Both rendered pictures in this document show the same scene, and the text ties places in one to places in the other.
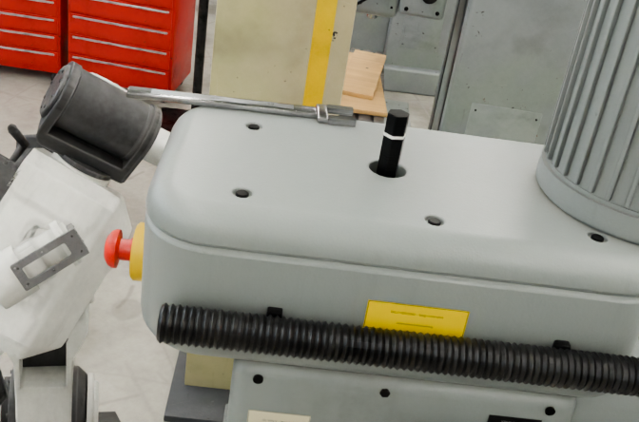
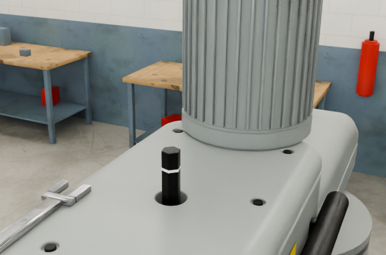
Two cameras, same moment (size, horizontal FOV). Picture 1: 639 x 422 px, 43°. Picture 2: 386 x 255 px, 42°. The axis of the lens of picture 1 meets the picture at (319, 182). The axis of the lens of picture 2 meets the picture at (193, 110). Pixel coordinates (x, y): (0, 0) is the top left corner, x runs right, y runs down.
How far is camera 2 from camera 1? 0.58 m
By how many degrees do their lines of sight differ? 56
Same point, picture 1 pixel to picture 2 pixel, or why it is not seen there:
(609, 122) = (269, 82)
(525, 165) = (189, 143)
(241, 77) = not seen: outside the picture
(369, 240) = (270, 243)
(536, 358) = (327, 236)
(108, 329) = not seen: outside the picture
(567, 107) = (226, 88)
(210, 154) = not seen: outside the picture
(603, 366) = (335, 215)
